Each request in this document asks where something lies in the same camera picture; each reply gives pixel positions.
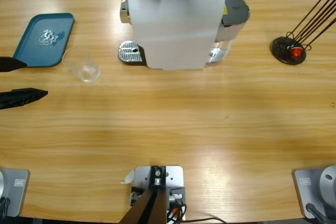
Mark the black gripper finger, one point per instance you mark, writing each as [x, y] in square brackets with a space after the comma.
[11, 64]
[21, 98]

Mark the clear glass cup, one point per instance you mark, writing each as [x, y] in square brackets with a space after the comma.
[86, 72]

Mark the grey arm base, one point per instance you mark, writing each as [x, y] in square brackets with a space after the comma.
[309, 192]
[15, 192]

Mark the white capsule coffee machine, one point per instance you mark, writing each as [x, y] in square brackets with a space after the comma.
[173, 30]

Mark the red coffee capsule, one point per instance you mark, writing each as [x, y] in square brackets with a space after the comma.
[296, 53]

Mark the teal plastic tray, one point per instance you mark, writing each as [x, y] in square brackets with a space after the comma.
[39, 53]

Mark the clear water tank grey lid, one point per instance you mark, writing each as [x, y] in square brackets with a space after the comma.
[235, 6]

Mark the metal grated drip tray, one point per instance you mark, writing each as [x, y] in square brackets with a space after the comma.
[128, 52]

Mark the white paper tab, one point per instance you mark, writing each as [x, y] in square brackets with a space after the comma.
[129, 178]

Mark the black capsule holder with rods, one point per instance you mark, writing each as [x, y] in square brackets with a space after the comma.
[282, 51]

